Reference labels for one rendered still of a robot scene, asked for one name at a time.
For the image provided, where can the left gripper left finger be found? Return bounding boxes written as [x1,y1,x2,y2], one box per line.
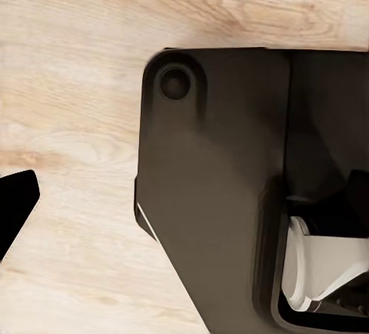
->
[0,169,40,262]

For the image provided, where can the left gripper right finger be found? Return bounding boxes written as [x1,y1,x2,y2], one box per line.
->
[344,169,369,231]

